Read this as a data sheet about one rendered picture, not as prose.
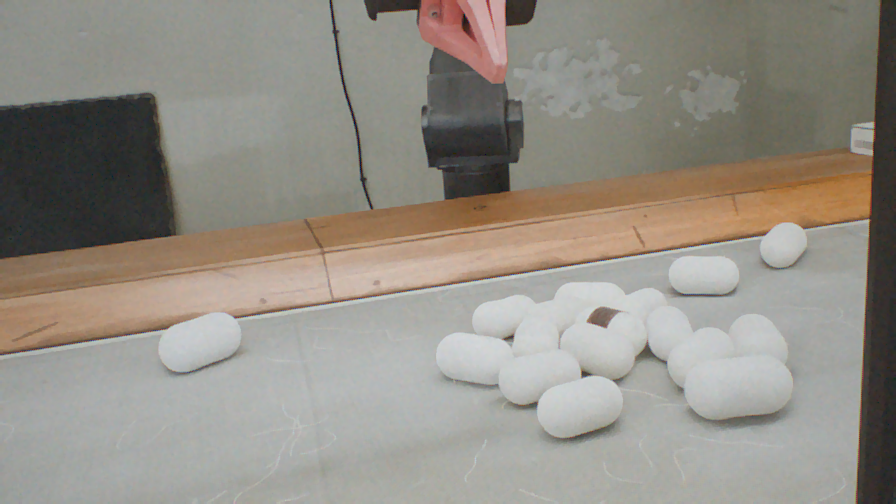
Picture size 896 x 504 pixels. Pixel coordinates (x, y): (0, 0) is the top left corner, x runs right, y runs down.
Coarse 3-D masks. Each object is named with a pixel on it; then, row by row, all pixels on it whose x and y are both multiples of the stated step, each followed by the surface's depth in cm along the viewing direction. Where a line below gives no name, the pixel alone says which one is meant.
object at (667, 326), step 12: (660, 312) 37; (672, 312) 37; (648, 324) 37; (660, 324) 36; (672, 324) 36; (684, 324) 36; (648, 336) 36; (660, 336) 36; (672, 336) 35; (684, 336) 35; (660, 348) 36; (672, 348) 35
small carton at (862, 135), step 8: (856, 128) 63; (864, 128) 62; (872, 128) 62; (856, 136) 63; (864, 136) 62; (872, 136) 62; (856, 144) 63; (864, 144) 63; (872, 144) 62; (856, 152) 63; (864, 152) 63; (872, 152) 62
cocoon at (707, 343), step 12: (696, 336) 34; (708, 336) 34; (720, 336) 34; (684, 348) 33; (696, 348) 33; (708, 348) 33; (720, 348) 33; (732, 348) 34; (672, 360) 33; (684, 360) 33; (696, 360) 33; (672, 372) 33; (684, 372) 33
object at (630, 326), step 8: (584, 312) 38; (624, 312) 37; (576, 320) 38; (584, 320) 37; (616, 320) 36; (624, 320) 36; (632, 320) 36; (640, 320) 37; (608, 328) 36; (616, 328) 36; (624, 328) 36; (632, 328) 36; (640, 328) 36; (632, 336) 36; (640, 336) 36; (632, 344) 36; (640, 344) 36
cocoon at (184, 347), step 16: (192, 320) 39; (208, 320) 39; (224, 320) 40; (176, 336) 38; (192, 336) 38; (208, 336) 39; (224, 336) 39; (240, 336) 40; (160, 352) 38; (176, 352) 38; (192, 352) 38; (208, 352) 39; (224, 352) 40; (176, 368) 39; (192, 368) 39
